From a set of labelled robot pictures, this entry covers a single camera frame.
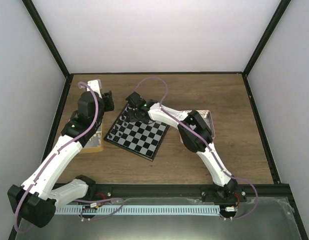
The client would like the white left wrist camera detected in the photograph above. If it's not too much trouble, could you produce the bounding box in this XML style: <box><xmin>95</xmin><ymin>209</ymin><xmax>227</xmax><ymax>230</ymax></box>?
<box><xmin>86</xmin><ymin>79</ymin><xmax>103</xmax><ymax>99</ymax></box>

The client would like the black and white chessboard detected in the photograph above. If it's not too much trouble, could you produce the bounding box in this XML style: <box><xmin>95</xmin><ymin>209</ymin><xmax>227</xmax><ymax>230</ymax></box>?
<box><xmin>104</xmin><ymin>104</ymin><xmax>170</xmax><ymax>161</ymax></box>

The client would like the light blue slotted cable duct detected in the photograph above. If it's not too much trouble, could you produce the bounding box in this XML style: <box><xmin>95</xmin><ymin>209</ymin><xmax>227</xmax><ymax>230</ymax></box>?
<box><xmin>55</xmin><ymin>205</ymin><xmax>220</xmax><ymax>216</ymax></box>

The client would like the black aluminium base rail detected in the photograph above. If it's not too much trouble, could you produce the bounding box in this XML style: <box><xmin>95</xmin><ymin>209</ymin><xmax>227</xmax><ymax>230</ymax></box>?
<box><xmin>66</xmin><ymin>183</ymin><xmax>248</xmax><ymax>203</ymax></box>

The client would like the black enclosure frame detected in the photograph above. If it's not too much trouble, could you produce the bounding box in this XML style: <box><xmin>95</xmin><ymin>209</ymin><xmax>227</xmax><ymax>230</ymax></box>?
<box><xmin>23</xmin><ymin>0</ymin><xmax>307</xmax><ymax>240</ymax></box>

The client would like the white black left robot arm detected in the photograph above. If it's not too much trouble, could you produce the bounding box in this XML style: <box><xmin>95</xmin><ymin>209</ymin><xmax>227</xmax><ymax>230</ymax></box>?
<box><xmin>7</xmin><ymin>91</ymin><xmax>115</xmax><ymax>230</ymax></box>

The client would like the orange rimmed metal tray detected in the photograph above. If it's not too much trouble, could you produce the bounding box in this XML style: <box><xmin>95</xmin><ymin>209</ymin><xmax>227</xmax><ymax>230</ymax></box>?
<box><xmin>80</xmin><ymin>123</ymin><xmax>105</xmax><ymax>154</ymax></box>

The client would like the pink rimmed metal tray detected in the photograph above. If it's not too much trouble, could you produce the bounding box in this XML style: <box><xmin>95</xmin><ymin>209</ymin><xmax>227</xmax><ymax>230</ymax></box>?
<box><xmin>179</xmin><ymin>108</ymin><xmax>217</xmax><ymax>139</ymax></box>

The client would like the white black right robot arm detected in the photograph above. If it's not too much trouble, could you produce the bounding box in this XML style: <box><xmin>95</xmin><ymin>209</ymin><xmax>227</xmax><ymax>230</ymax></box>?
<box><xmin>126</xmin><ymin>91</ymin><xmax>238</xmax><ymax>202</ymax></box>

